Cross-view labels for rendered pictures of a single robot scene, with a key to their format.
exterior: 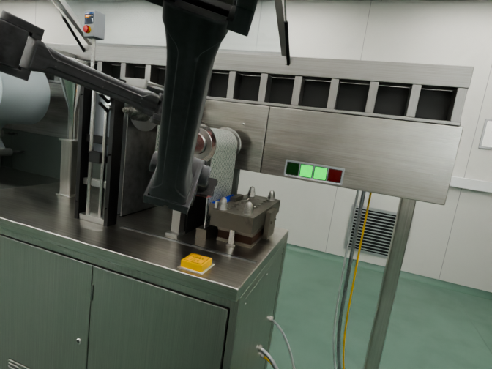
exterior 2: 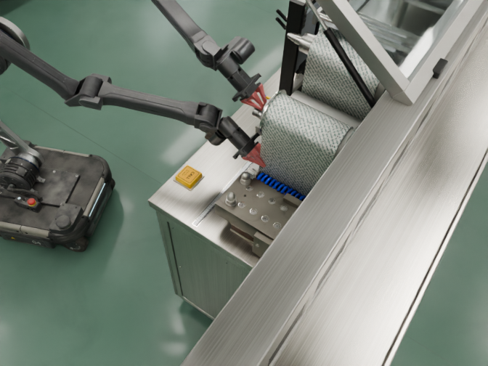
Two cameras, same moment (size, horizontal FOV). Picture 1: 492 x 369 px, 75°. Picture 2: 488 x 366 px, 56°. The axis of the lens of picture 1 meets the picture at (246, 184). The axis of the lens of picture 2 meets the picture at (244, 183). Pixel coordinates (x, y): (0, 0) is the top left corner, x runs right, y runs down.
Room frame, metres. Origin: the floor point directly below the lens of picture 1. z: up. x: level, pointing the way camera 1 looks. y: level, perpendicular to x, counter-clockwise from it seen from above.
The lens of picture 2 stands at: (1.35, -0.80, 2.24)
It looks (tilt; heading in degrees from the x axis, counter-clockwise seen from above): 54 degrees down; 104
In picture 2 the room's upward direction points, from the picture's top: 3 degrees clockwise
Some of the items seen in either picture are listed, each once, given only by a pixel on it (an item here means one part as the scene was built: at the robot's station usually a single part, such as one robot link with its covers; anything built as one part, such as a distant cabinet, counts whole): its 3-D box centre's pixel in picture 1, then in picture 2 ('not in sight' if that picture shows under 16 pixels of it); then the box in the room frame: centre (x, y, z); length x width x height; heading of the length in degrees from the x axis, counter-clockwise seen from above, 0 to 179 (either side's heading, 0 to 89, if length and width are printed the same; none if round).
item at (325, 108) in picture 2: not in sight; (324, 123); (1.34, 0.27, 1.18); 0.26 x 0.12 x 0.12; 162
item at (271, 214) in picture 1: (270, 222); (267, 250); (1.26, -0.12, 0.97); 0.10 x 0.03 x 0.11; 162
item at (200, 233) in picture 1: (217, 225); not in sight; (1.28, 0.10, 0.92); 0.28 x 0.04 x 0.04; 162
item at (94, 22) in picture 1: (92, 25); not in sight; (1.38, 0.71, 1.66); 0.07 x 0.07 x 0.10; 61
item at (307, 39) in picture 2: (139, 112); (311, 45); (1.24, 0.44, 1.34); 0.06 x 0.06 x 0.06; 72
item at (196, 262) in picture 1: (196, 262); (189, 176); (0.91, 0.12, 0.91); 0.07 x 0.07 x 0.02; 72
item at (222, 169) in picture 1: (221, 181); (291, 171); (1.28, 0.10, 1.11); 0.23 x 0.01 x 0.18; 162
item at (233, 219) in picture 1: (249, 211); (279, 221); (1.28, -0.03, 1.00); 0.40 x 0.16 x 0.06; 162
